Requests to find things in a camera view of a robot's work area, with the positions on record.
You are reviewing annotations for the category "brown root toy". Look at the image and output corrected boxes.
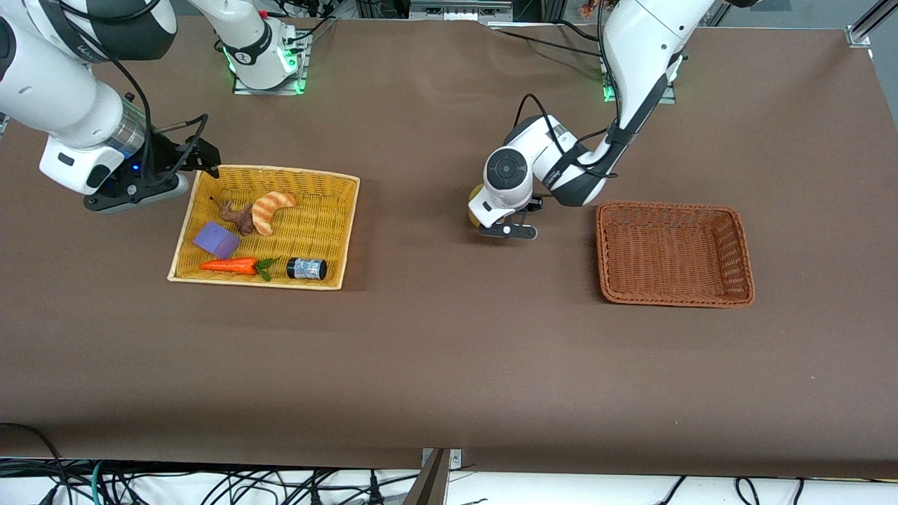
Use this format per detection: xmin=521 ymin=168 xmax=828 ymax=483
xmin=210 ymin=197 xmax=255 ymax=236

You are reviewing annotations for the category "purple cube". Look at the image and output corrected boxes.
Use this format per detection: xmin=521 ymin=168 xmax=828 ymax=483
xmin=193 ymin=222 xmax=241 ymax=260

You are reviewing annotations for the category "toy croissant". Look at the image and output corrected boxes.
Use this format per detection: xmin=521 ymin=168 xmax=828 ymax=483
xmin=251 ymin=191 xmax=297 ymax=236

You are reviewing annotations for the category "orange toy carrot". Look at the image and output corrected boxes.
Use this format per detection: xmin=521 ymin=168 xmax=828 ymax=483
xmin=199 ymin=257 xmax=278 ymax=282

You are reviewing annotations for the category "yellow woven basket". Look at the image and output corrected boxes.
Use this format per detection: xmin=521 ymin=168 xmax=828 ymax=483
xmin=167 ymin=166 xmax=361 ymax=290

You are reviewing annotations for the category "black jar with blue label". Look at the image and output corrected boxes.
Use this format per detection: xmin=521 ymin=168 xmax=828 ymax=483
xmin=286 ymin=257 xmax=328 ymax=281

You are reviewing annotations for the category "brown woven basket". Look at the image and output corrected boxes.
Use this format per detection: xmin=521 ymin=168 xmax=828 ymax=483
xmin=595 ymin=201 xmax=756 ymax=309

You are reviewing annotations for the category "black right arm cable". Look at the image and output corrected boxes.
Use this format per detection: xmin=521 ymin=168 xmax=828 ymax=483
xmin=60 ymin=0 xmax=211 ymax=184

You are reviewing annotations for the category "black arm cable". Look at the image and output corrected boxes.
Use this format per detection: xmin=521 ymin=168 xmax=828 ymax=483
xmin=514 ymin=93 xmax=619 ymax=177
xmin=60 ymin=0 xmax=211 ymax=184

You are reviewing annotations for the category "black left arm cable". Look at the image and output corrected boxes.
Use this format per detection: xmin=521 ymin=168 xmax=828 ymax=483
xmin=514 ymin=93 xmax=619 ymax=177

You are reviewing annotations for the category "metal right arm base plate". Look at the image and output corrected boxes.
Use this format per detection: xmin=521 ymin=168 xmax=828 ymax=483
xmin=233 ymin=32 xmax=309 ymax=95

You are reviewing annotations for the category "black cable on table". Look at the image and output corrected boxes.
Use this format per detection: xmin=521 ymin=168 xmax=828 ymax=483
xmin=491 ymin=28 xmax=610 ymax=58
xmin=554 ymin=19 xmax=612 ymax=41

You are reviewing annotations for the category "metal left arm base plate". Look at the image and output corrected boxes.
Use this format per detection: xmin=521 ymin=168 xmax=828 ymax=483
xmin=602 ymin=39 xmax=678 ymax=105

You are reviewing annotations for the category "metal table edge bracket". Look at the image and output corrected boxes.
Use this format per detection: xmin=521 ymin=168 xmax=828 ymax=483
xmin=421 ymin=448 xmax=463 ymax=505

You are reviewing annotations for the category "black looped floor cable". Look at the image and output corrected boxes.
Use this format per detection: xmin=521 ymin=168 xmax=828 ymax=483
xmin=0 ymin=422 xmax=71 ymax=505

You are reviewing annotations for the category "aluminium frame rail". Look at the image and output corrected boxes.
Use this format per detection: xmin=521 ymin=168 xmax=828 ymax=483
xmin=846 ymin=0 xmax=898 ymax=48

